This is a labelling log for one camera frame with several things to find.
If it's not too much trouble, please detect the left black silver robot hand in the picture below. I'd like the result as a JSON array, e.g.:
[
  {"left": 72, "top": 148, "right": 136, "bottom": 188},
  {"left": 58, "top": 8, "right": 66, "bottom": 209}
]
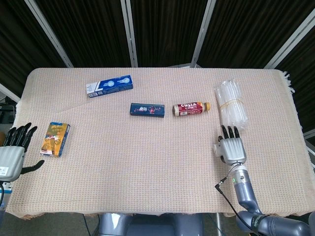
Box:
[{"left": 0, "top": 122, "right": 45, "bottom": 183}]

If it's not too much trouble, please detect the black cable with plug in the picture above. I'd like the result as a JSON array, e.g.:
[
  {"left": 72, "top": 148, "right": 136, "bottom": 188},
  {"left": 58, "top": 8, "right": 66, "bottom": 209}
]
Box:
[{"left": 215, "top": 169, "right": 250, "bottom": 232}]

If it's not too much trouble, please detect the beige woven tablecloth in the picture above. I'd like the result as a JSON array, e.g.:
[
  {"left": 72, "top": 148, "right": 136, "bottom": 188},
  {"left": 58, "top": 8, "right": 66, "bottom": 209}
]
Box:
[{"left": 4, "top": 67, "right": 315, "bottom": 220}]

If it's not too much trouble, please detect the yellow rubber band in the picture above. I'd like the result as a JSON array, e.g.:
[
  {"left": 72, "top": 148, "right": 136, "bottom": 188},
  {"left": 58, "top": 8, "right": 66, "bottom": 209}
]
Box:
[{"left": 220, "top": 98, "right": 245, "bottom": 108}]

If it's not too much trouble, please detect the orange and blue carton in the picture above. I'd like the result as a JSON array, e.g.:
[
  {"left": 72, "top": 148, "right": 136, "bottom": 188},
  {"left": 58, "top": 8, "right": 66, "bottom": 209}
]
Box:
[{"left": 40, "top": 122, "right": 71, "bottom": 157}]

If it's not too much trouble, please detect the blue and white carton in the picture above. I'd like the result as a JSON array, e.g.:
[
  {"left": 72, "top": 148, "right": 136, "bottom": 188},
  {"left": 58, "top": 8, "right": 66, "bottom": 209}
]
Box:
[{"left": 86, "top": 75, "right": 134, "bottom": 99}]

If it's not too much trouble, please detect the bundle of clear wrapped straws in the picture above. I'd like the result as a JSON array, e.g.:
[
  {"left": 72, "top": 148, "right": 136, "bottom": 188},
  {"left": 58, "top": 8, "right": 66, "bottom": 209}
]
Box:
[{"left": 215, "top": 79, "right": 248, "bottom": 131}]

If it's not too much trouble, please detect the thin black floor cable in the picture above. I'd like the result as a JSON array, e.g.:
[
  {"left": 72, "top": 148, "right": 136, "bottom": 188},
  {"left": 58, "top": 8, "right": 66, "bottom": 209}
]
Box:
[{"left": 83, "top": 214, "right": 91, "bottom": 236}]

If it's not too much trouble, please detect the red Costa coffee bottle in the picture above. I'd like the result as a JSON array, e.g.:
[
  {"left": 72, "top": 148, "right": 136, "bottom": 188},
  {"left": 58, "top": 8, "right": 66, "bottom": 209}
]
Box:
[{"left": 172, "top": 102, "right": 211, "bottom": 118}]

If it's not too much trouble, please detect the dark blue printed box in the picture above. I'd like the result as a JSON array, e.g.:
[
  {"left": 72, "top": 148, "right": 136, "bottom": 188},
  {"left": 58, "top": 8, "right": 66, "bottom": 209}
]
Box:
[{"left": 129, "top": 102, "right": 166, "bottom": 119}]

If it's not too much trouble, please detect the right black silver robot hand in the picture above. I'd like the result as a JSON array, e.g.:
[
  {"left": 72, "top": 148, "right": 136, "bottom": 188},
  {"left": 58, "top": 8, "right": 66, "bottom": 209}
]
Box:
[{"left": 216, "top": 124, "right": 248, "bottom": 165}]

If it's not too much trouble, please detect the grey robot torso base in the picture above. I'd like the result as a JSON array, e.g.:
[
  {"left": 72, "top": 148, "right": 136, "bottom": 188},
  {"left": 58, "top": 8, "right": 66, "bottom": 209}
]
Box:
[{"left": 97, "top": 213, "right": 205, "bottom": 236}]

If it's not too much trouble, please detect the dark equipment rack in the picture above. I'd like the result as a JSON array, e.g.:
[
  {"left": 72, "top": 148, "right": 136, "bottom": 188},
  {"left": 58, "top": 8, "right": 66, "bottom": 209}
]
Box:
[{"left": 0, "top": 102, "right": 17, "bottom": 126}]

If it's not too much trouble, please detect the black pleated curtain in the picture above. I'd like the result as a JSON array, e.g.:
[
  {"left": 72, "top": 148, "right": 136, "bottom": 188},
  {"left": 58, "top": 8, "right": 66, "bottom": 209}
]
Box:
[
  {"left": 130, "top": 0, "right": 206, "bottom": 68},
  {"left": 0, "top": 0, "right": 70, "bottom": 99},
  {"left": 198, "top": 0, "right": 315, "bottom": 69},
  {"left": 34, "top": 0, "right": 131, "bottom": 68}
]

